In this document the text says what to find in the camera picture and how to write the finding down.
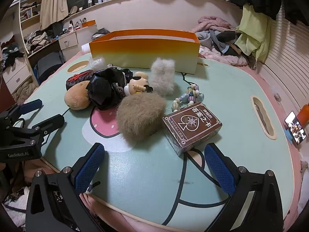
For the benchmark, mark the white bedside cabinet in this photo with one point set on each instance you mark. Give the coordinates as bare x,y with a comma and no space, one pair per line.
72,42

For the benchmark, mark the white fluffy plush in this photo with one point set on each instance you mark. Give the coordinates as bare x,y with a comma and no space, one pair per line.
162,76

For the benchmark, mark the cartoon mouse figure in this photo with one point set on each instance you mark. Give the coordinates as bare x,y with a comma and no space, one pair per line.
138,84

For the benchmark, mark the black cloth pouch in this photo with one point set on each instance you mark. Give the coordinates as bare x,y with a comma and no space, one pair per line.
106,87

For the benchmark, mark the brown fluffy plush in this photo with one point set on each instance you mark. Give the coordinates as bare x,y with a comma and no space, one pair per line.
139,115

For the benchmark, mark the clear crinkled plastic bag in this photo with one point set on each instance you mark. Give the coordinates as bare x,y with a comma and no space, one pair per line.
97,64

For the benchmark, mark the tan potato plush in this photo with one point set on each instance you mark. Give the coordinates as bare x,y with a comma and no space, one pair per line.
76,98

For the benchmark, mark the orange cardboard box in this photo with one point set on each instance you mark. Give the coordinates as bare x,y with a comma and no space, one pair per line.
139,48

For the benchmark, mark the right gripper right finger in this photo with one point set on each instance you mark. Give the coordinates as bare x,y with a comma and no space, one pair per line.
254,202

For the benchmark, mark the brown card box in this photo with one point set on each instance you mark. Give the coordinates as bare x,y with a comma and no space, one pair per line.
190,126

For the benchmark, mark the dark red-print case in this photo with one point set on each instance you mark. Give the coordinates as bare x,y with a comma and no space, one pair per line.
77,78

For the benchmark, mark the green hanging garment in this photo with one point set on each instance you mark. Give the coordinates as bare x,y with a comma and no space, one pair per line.
255,33

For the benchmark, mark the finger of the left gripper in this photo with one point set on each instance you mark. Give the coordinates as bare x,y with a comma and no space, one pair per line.
13,113
48,126

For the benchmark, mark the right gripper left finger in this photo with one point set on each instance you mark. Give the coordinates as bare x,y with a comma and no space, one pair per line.
54,202

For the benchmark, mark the small orange box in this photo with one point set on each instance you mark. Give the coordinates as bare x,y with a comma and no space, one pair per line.
88,23

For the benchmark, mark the phone on blue stand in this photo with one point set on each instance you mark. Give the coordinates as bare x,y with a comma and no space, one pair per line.
295,132

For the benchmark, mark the pile of clothes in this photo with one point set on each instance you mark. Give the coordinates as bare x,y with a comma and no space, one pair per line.
217,39

